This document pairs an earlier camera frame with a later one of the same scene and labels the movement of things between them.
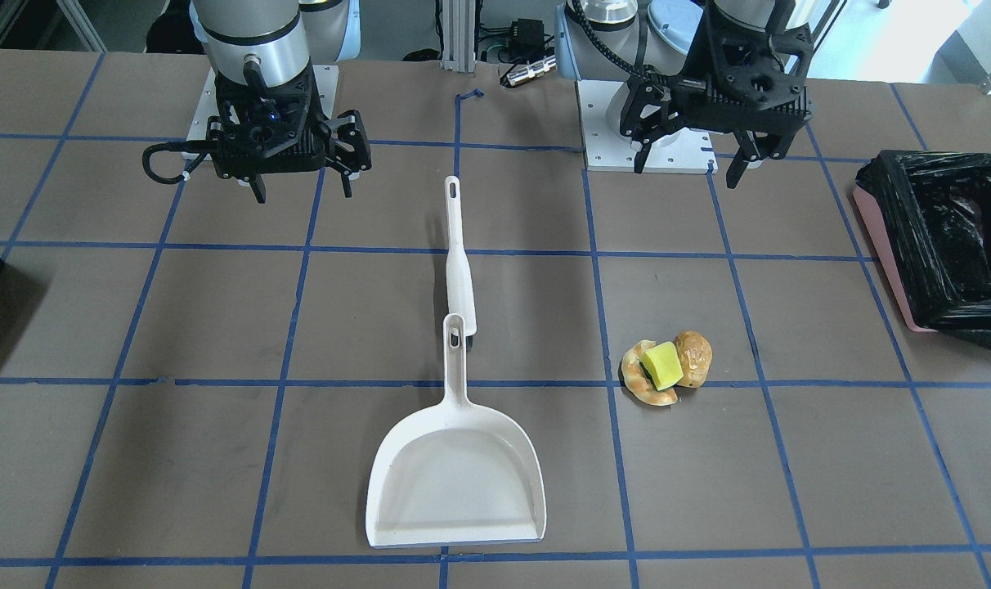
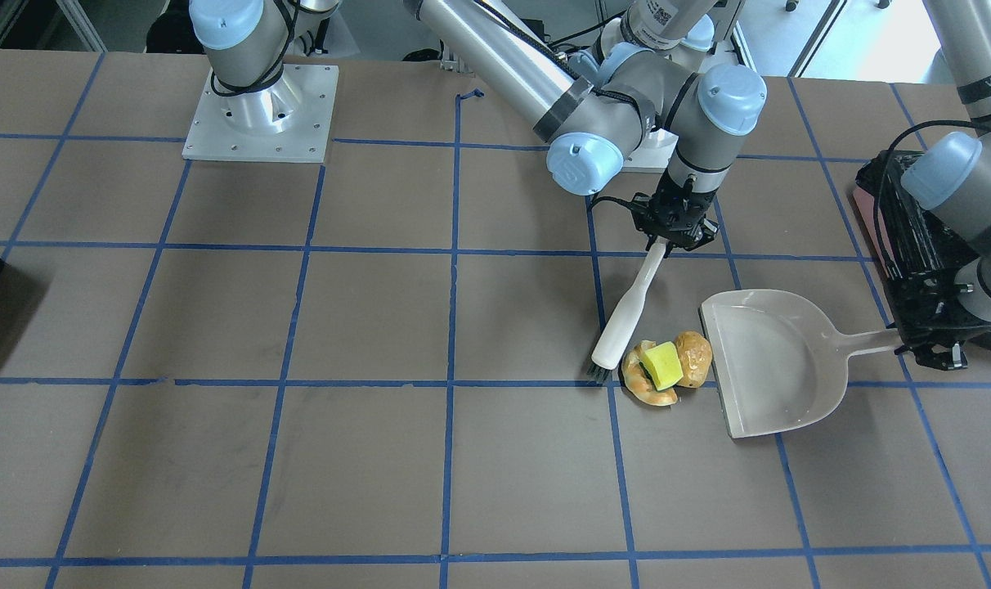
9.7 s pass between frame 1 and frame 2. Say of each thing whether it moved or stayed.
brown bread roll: stayed
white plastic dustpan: moved
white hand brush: moved
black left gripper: moved
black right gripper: moved
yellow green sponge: stayed
